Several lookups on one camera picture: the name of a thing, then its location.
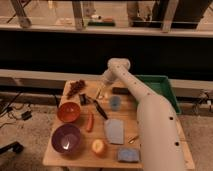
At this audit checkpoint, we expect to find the orange bowl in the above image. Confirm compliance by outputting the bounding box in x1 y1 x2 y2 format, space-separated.
57 102 81 123

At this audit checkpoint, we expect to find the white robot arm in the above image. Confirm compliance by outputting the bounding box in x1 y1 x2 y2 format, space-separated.
102 58 187 171

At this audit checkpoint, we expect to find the purple bowl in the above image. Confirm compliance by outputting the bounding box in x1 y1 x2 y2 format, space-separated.
51 123 81 154

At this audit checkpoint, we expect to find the small black clip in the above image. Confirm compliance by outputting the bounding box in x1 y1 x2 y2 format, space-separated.
79 94 87 106

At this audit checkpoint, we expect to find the grey blue folded cloth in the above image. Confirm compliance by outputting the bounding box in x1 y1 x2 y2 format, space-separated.
104 119 124 145

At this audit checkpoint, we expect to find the blue sponge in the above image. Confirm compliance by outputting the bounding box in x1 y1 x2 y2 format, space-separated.
117 148 140 163

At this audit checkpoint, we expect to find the green plastic tray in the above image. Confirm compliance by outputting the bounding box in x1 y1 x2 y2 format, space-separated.
137 75 181 114

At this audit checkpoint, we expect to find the peach fruit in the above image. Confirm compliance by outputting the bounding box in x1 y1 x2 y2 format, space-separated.
91 139 106 156

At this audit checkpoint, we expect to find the black chair base leg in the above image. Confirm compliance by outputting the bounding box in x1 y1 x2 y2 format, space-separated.
0 141 24 154

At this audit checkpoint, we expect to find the blue plastic cup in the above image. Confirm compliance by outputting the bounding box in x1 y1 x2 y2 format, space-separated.
109 96 121 111

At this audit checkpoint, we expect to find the black handled knife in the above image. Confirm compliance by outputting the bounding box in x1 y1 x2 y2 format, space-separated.
88 96 108 120

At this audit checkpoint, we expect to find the black cable with adapter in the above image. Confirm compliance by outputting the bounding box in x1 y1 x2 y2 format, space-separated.
0 92 34 129

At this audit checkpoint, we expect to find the bunch of dark grapes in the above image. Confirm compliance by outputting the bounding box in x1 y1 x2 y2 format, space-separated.
67 80 86 99

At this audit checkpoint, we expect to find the metal spoon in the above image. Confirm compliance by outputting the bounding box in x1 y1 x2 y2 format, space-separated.
128 135 139 144

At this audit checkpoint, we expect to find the wooden cutting board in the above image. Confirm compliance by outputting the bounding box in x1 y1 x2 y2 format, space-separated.
59 80 86 105

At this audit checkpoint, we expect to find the black rectangular block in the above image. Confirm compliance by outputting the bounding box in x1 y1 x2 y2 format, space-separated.
112 87 131 95

